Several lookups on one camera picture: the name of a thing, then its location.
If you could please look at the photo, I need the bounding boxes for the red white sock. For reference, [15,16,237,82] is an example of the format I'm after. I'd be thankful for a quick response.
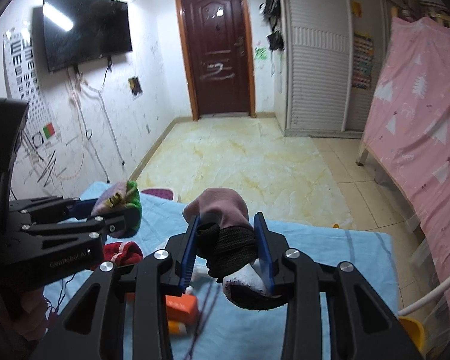
[104,241,144,267]

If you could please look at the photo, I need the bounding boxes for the black white fuzzy sock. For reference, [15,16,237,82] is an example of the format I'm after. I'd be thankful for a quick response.
[196,225,288,311]

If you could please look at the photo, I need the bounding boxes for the mauve pink sock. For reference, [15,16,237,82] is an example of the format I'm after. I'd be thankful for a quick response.
[183,188,253,231]

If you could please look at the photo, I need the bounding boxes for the person's left hand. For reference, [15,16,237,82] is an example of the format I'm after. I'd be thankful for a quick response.
[13,288,49,341]

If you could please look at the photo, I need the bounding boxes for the orange cylindrical tube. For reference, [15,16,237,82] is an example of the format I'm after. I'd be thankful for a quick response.
[167,320,188,336]

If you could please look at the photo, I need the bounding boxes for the light blue bed sheet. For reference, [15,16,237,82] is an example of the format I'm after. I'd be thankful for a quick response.
[43,180,401,360]

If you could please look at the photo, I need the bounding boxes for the eye test chart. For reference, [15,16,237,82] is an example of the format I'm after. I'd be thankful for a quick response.
[3,28,56,148]

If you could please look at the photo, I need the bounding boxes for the white metal chair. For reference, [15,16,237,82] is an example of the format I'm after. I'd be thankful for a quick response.
[397,276,450,316]

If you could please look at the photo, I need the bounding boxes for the yellow plastic basin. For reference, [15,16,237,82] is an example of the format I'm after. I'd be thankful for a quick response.
[398,316,425,353]

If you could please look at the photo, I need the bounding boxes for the pink tree-print bed curtain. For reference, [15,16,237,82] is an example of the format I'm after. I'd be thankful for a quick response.
[362,17,450,281]

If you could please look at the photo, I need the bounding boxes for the dark red door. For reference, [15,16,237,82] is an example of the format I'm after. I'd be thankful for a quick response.
[175,0,256,120]

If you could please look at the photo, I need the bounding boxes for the white louvered wardrobe door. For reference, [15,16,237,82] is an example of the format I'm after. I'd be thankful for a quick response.
[285,0,351,137]

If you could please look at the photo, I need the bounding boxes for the wall-mounted black television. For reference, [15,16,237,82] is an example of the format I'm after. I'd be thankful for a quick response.
[42,0,132,72]

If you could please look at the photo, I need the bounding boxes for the colourful wall chart poster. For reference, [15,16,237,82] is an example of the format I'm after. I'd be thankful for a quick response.
[352,32,375,89]

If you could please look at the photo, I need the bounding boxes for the black bags hanging on wall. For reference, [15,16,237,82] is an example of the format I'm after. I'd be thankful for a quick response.
[260,0,284,51]

